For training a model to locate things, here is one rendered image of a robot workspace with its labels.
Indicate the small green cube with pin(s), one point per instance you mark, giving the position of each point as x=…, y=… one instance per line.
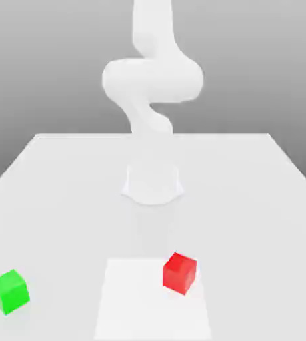
x=9, y=292

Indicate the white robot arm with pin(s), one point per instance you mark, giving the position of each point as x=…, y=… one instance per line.
x=152, y=80

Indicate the small red cube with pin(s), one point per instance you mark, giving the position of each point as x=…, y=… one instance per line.
x=178, y=274

